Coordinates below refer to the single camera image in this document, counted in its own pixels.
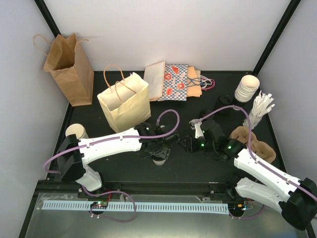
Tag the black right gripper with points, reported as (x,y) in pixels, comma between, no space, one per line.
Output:
(190,146)

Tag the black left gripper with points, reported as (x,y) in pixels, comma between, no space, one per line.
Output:
(164,153)

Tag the single white paper cup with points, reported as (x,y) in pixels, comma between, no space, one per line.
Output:
(159,162)

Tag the cream paper bag with handles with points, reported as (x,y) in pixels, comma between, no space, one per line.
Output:
(126,103)

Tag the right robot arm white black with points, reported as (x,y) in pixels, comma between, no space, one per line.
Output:
(294,199)

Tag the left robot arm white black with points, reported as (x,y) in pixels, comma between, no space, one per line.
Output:
(145,139)

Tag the tall black lid stack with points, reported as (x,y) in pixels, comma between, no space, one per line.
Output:
(223,101)

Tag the brown flat paper bag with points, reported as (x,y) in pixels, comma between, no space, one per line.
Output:
(193,84)

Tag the blue checkered paper bag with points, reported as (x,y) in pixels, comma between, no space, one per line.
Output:
(174,83)

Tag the white flat paper bag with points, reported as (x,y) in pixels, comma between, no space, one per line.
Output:
(153,75)

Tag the glass of wrapped stirrers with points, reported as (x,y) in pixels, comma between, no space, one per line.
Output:
(262,105)

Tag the left stack of paper cups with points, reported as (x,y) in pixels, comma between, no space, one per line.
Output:
(78,130)

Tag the stack of white paper cups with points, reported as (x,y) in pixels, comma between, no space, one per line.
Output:
(247,87)

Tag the small circuit board with LEDs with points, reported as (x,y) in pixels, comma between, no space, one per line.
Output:
(99,205)

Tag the standing brown paper bag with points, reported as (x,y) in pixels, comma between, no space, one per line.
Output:
(70,67)

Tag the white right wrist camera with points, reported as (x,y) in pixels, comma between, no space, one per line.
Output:
(196,126)

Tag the light blue slotted cable duct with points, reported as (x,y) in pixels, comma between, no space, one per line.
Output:
(208,208)

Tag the black right frame post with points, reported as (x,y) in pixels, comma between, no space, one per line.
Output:
(287,15)

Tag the black frame post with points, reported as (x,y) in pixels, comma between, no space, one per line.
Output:
(287,15)
(44,10)

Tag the black left frame post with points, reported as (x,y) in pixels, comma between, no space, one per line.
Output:
(44,10)

